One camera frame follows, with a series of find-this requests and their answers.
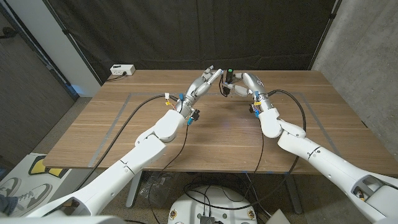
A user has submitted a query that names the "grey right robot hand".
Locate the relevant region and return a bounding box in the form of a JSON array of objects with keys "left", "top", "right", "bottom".
[{"left": 223, "top": 72, "right": 275, "bottom": 114}]

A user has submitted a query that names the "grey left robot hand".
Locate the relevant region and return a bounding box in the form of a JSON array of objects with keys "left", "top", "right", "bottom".
[{"left": 175, "top": 65, "right": 224, "bottom": 119}]

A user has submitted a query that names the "black flashlight with green cap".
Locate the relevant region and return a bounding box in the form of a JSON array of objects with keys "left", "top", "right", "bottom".
[{"left": 218, "top": 68, "right": 234, "bottom": 98}]

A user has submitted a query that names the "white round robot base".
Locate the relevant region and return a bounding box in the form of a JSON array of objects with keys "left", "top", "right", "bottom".
[{"left": 167, "top": 185, "right": 258, "bottom": 224}]

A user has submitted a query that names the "black backdrop curtain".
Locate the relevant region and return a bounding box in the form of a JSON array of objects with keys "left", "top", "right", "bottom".
[{"left": 43, "top": 0, "right": 338, "bottom": 85}]

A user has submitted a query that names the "white power strip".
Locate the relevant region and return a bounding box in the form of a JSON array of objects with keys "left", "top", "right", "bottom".
[{"left": 109, "top": 63, "right": 136, "bottom": 76}]

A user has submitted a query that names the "black backdrop stand pole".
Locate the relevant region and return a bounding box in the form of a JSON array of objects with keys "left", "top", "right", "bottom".
[
  {"left": 42, "top": 0, "right": 103, "bottom": 86},
  {"left": 308, "top": 0, "right": 343, "bottom": 71}
]

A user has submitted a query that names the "clear plastic bag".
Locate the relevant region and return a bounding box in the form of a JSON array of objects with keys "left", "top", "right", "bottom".
[{"left": 138, "top": 170, "right": 175, "bottom": 208}]

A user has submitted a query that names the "grey table leg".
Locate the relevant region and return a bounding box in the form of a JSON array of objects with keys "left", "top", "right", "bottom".
[{"left": 283, "top": 174, "right": 303, "bottom": 215}]

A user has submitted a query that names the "white table leg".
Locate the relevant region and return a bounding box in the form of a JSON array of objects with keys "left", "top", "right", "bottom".
[{"left": 126, "top": 170, "right": 144, "bottom": 208}]

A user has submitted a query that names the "grey finned module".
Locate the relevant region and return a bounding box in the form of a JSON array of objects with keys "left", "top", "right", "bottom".
[{"left": 198, "top": 214, "right": 216, "bottom": 224}]

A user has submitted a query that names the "white box corner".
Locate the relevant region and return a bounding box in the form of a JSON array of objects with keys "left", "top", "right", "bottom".
[{"left": 266, "top": 208, "right": 292, "bottom": 224}]

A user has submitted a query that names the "white mat with yellow print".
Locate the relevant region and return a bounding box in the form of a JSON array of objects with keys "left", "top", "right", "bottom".
[{"left": 6, "top": 152, "right": 74, "bottom": 212}]

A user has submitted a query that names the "grey and white sneaker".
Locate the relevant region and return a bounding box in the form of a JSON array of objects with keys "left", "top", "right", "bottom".
[{"left": 0, "top": 177, "right": 22, "bottom": 197}]

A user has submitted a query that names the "blue jeans leg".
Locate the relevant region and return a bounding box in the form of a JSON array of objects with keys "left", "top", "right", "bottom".
[{"left": 0, "top": 194, "right": 19, "bottom": 215}]

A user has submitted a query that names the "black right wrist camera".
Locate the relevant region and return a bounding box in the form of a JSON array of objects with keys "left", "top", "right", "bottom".
[{"left": 248, "top": 103, "right": 261, "bottom": 119}]

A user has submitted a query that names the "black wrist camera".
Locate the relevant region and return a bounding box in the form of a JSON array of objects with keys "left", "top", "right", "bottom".
[
  {"left": 186, "top": 108, "right": 201, "bottom": 126},
  {"left": 248, "top": 103, "right": 261, "bottom": 119}
]

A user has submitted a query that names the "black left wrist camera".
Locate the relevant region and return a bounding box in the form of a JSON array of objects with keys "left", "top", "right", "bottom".
[{"left": 186, "top": 108, "right": 201, "bottom": 126}]

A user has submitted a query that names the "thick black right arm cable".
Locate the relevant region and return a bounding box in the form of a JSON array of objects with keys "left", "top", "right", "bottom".
[{"left": 217, "top": 89, "right": 308, "bottom": 218}]

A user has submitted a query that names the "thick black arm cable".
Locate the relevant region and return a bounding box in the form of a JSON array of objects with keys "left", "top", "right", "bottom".
[
  {"left": 217, "top": 89, "right": 308, "bottom": 218},
  {"left": 73, "top": 93, "right": 181, "bottom": 192}
]

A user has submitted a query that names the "thin black left wrist cable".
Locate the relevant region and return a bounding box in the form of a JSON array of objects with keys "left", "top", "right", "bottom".
[{"left": 147, "top": 123, "right": 190, "bottom": 224}]

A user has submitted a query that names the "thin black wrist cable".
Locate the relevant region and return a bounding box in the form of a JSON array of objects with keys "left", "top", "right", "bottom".
[
  {"left": 147, "top": 123, "right": 190, "bottom": 224},
  {"left": 245, "top": 131, "right": 266, "bottom": 200}
]

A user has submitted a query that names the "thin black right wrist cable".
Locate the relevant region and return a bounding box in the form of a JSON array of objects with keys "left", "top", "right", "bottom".
[{"left": 245, "top": 131, "right": 266, "bottom": 200}]

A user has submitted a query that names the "black power strip cord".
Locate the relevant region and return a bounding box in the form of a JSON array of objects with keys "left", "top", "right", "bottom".
[{"left": 106, "top": 72, "right": 127, "bottom": 82}]

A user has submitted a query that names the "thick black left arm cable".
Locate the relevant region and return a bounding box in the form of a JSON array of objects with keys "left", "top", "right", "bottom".
[{"left": 73, "top": 93, "right": 181, "bottom": 192}]

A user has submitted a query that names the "black door handle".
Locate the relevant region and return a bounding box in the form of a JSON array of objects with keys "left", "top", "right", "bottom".
[{"left": 0, "top": 27, "right": 18, "bottom": 40}]

